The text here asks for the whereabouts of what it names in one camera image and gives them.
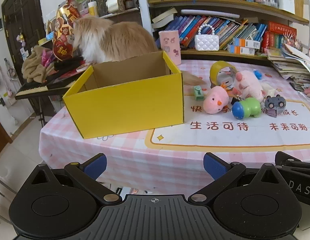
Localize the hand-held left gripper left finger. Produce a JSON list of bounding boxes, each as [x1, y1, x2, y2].
[[27, 154, 123, 205]]

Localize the beige cloth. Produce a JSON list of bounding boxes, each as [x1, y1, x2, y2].
[[21, 45, 58, 83]]

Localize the row of leaning colourful books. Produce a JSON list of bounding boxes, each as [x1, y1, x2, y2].
[[165, 15, 268, 50]]

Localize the yellow tape roll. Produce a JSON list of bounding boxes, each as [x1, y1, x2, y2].
[[209, 60, 238, 88]]

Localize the lying thick books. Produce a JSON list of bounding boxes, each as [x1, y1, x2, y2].
[[152, 7, 178, 29]]

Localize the fluffy orange cat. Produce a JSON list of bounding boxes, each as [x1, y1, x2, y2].
[[73, 16, 207, 85]]

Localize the yellow cardboard box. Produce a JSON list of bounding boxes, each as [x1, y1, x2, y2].
[[62, 50, 184, 139]]

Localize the small white block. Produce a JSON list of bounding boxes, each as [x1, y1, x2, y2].
[[261, 82, 276, 97]]

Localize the white pearl-handle handbag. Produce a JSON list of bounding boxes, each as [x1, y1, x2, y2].
[[194, 24, 220, 51]]

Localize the green and blue toy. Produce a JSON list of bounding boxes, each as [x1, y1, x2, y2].
[[232, 97, 262, 119]]

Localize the pink chick plush toy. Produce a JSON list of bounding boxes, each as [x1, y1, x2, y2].
[[203, 85, 230, 115]]

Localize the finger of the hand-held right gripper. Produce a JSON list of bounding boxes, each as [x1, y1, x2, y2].
[[275, 151, 310, 171]]

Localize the wooden bookshelf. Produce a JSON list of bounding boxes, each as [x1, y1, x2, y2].
[[137, 0, 310, 60]]

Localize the black electric keyboard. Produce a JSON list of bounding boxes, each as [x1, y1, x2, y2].
[[15, 76, 80, 100]]

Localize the stack of magazines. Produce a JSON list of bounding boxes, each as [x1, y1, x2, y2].
[[266, 42, 310, 85]]

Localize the keyboard stand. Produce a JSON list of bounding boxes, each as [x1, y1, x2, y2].
[[36, 97, 49, 128]]

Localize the rolled white paper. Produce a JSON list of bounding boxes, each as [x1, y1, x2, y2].
[[180, 9, 242, 19]]

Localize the small green toy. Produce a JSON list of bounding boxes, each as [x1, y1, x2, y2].
[[193, 85, 204, 101]]

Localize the grey mouse toy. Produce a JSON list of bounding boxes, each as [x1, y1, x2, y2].
[[263, 94, 287, 117]]

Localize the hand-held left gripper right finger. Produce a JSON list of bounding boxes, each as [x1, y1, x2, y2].
[[187, 152, 284, 205]]

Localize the orange and blue carton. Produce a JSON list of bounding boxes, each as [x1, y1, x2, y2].
[[232, 37, 261, 48], [227, 44, 256, 55]]

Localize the pink cylinder container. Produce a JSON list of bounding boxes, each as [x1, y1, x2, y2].
[[159, 30, 182, 66]]

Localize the white bottle yellow label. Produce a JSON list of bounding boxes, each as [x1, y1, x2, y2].
[[87, 1, 98, 17]]

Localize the black cloth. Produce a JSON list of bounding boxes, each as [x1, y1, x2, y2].
[[53, 56, 85, 72]]

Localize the pink pig plush toy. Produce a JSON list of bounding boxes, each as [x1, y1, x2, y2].
[[231, 70, 267, 103]]

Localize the red thick dictionaries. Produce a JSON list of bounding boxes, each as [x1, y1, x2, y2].
[[261, 21, 297, 53]]

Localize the dark wooden door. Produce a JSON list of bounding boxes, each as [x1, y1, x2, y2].
[[1, 0, 49, 80]]

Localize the red festive figure decoration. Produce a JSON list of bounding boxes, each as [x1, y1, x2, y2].
[[52, 0, 82, 62]]

